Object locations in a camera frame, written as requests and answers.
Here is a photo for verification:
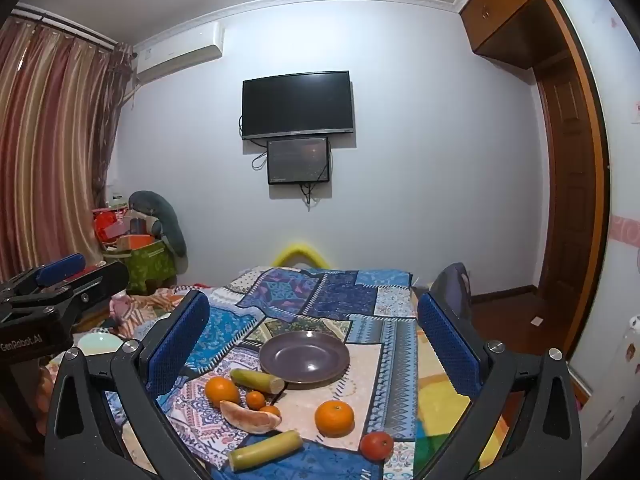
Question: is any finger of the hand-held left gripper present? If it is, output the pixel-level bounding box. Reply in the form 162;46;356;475
0;253;86;297
9;261;130;332

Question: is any red tomato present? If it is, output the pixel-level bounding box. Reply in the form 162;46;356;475
360;431;395;462

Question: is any patchwork printed blanket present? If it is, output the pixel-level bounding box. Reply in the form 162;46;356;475
107;266;426;480

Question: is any red bag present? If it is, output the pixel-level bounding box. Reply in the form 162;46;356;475
92;207;131;246

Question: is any brown wooden door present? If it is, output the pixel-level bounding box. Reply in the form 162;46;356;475
535;55;601;351

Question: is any large orange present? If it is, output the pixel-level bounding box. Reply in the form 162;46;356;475
205;376;242;408
314;400;355;437

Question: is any yellow green sugarcane segment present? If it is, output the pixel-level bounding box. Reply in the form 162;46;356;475
229;430;304;472
230;368;286;395

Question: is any pink patterned quilt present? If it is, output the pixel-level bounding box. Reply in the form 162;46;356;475
110;287;188;338

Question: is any pomelo slice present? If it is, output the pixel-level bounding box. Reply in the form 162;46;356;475
219;400;282;435

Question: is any light green bowl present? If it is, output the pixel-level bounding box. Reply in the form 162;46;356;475
77;332;123;357

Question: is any purple plate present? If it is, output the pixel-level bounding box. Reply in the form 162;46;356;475
258;330;352;391

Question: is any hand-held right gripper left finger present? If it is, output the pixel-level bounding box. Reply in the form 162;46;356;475
44;289;212;480

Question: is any black wall television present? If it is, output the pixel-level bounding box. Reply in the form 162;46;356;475
242;71;356;141

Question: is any colorful bed sheet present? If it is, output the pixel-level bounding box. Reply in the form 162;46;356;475
416;360;503;480

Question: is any yellow foam arch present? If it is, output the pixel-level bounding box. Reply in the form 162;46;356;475
272;242;331;268

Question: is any white air conditioner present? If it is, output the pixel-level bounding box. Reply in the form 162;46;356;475
132;22;225;86

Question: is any wooden overhead cabinet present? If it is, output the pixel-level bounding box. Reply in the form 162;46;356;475
457;0;581;68

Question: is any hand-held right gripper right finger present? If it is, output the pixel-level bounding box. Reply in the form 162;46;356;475
416;291;585;480

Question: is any striped brown curtain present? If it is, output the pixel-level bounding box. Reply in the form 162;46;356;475
0;10;133;281

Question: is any small black wall monitor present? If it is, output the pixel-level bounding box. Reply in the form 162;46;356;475
266;136;331;185

